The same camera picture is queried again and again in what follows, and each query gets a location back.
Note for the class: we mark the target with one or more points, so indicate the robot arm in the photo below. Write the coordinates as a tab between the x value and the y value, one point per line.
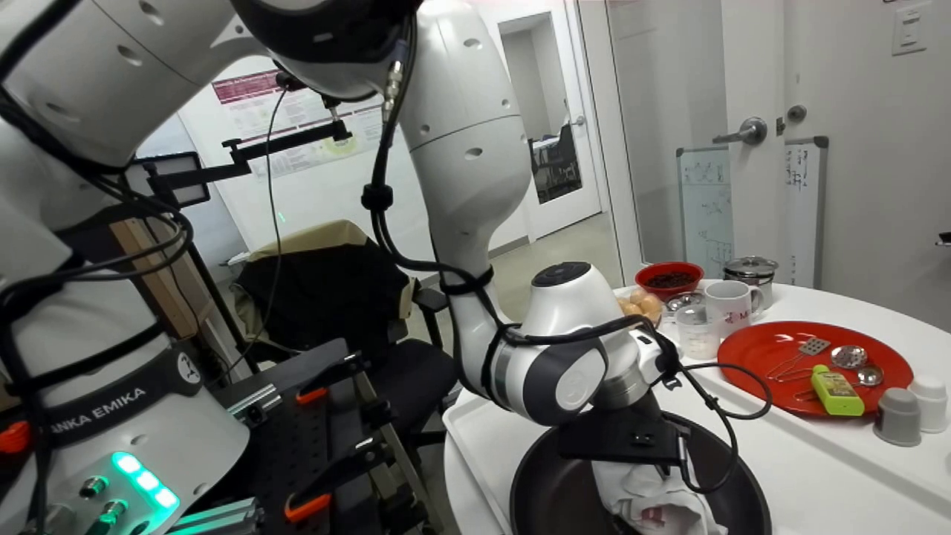
475	148

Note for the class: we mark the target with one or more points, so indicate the black frying pan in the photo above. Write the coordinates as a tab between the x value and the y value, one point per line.
553	490

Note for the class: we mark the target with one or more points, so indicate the white towel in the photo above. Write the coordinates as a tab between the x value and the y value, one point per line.
661	505

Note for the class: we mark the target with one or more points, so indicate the office chair with black jacket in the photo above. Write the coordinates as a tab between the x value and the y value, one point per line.
327	297

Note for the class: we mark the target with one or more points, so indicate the white door with window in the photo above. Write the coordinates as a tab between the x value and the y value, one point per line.
550	111

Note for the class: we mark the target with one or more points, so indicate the bowl of eggs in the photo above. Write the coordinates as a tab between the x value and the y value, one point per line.
645	305

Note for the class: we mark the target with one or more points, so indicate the black clamp with orange tip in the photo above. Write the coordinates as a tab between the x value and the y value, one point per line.
334	375
334	475

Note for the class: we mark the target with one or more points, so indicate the red bowl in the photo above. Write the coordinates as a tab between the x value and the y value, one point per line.
669	279

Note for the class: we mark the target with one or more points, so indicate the clear measuring cup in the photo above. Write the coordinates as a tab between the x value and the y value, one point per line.
697	334

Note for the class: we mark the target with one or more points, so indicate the whiteboard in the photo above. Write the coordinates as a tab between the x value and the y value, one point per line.
702	208

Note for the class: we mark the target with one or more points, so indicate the white mug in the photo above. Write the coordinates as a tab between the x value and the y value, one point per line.
728	308

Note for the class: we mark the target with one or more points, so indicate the steel pot with lid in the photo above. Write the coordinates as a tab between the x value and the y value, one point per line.
752	269

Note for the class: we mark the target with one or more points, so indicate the red plate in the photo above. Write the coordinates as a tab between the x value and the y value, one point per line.
758	357

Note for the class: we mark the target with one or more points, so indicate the wooden board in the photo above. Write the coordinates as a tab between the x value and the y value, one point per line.
160	282

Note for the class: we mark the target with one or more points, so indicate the small metal slotted spatula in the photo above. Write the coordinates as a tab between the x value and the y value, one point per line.
813	345

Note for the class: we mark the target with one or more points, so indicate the silver door lock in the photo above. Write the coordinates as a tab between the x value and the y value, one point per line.
796	113

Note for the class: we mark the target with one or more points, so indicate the grey shaker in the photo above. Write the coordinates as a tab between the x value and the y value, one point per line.
897	420

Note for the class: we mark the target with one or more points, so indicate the white shaker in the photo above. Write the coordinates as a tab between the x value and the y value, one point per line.
932	405

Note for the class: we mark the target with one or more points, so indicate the wall poster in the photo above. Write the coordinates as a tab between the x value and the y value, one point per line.
252	96

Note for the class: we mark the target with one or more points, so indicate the camera on mount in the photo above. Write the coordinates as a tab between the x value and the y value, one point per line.
186	178

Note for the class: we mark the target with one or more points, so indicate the white switch plate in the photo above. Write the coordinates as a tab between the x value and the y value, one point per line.
910	30

